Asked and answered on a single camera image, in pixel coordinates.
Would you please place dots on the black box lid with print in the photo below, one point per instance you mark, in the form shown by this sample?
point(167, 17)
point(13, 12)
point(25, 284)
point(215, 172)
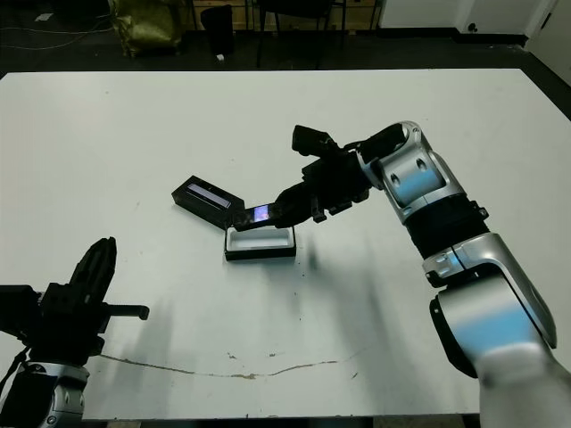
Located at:
point(209, 209)

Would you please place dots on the slim black camera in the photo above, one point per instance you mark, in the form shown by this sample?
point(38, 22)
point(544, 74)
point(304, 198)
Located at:
point(256, 214)

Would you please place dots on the black box base white insert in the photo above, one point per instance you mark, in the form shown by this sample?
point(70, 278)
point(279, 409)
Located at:
point(261, 256)

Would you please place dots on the white door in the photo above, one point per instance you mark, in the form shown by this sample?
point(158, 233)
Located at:
point(555, 35)

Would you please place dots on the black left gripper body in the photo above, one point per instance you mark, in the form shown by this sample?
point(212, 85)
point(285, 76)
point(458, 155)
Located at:
point(67, 330)

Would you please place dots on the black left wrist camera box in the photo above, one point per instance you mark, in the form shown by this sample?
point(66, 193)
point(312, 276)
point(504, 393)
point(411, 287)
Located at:
point(20, 312)

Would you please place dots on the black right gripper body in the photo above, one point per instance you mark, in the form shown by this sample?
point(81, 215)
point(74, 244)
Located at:
point(336, 178)

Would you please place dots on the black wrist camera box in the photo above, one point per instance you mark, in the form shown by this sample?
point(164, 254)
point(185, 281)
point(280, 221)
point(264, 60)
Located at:
point(20, 312)
point(310, 140)

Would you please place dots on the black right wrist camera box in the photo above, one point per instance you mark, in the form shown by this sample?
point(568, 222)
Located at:
point(310, 140)

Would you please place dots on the olive green plastic bag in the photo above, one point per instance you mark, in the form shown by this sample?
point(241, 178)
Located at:
point(147, 27)

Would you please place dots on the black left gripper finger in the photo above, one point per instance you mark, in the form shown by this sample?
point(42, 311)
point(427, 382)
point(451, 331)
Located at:
point(110, 267)
point(89, 272)

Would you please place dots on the tall black bin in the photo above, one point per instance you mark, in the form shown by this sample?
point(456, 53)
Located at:
point(217, 29)

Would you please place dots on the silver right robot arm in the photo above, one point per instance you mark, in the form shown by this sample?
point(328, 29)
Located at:
point(419, 178)

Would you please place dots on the white paper sheet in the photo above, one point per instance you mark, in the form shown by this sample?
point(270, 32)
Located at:
point(43, 17)

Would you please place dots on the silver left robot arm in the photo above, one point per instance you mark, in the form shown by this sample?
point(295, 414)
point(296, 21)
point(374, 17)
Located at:
point(67, 397)

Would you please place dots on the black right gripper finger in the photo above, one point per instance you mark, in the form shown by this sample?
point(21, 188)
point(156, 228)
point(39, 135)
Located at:
point(294, 198)
point(296, 217)

